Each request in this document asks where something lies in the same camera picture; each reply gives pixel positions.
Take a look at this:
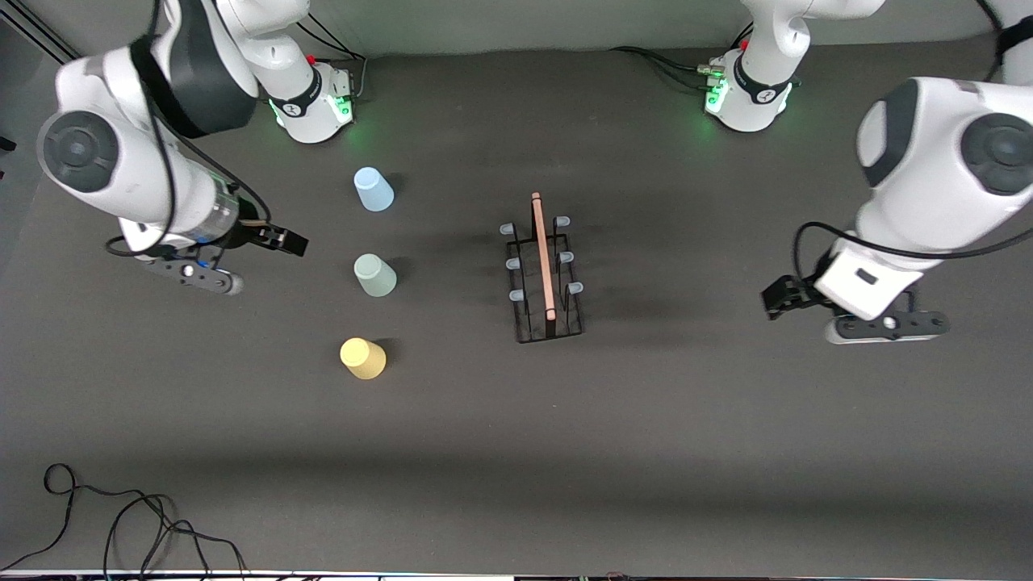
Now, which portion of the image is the pale green plastic cup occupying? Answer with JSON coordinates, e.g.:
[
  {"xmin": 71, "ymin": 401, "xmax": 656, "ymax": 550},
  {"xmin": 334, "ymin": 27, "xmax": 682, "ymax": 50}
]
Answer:
[{"xmin": 353, "ymin": 253, "xmax": 398, "ymax": 299}]

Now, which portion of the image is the yellow plastic cup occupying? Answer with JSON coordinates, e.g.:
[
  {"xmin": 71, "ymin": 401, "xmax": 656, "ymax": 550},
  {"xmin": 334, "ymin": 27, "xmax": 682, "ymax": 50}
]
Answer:
[{"xmin": 339, "ymin": 337, "xmax": 387, "ymax": 381}]

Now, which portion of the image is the black wire cup holder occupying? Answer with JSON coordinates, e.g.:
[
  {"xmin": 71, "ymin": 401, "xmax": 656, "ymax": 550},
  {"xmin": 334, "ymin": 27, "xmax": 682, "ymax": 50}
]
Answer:
[{"xmin": 499, "ymin": 192, "xmax": 584, "ymax": 345}]

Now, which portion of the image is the pale blue plastic cup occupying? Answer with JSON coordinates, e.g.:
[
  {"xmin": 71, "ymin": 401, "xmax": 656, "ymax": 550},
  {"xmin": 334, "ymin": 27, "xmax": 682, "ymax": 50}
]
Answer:
[{"xmin": 353, "ymin": 167, "xmax": 395, "ymax": 213}]

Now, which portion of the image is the dark grey table mat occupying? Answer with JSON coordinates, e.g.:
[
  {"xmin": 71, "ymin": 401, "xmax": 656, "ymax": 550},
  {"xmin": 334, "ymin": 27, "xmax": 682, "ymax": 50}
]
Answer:
[{"xmin": 0, "ymin": 32, "xmax": 1033, "ymax": 578}]

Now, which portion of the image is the black arm base cable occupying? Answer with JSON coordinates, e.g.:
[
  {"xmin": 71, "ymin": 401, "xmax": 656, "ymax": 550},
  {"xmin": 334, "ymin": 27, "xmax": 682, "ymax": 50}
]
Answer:
[
  {"xmin": 642, "ymin": 52, "xmax": 719, "ymax": 91},
  {"xmin": 311, "ymin": 12, "xmax": 369, "ymax": 102},
  {"xmin": 609, "ymin": 45, "xmax": 721, "ymax": 75},
  {"xmin": 297, "ymin": 24, "xmax": 360, "ymax": 59}
]

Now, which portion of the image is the black aluminium frame rail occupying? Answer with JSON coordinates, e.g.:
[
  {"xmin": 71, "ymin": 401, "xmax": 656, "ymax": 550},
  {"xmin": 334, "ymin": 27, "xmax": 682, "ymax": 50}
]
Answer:
[{"xmin": 0, "ymin": 16, "xmax": 72, "ymax": 64}]

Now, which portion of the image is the thin black loose cable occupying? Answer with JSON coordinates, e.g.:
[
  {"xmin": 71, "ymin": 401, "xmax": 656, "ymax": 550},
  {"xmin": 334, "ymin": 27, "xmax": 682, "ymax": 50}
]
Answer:
[{"xmin": 0, "ymin": 463, "xmax": 247, "ymax": 581}]

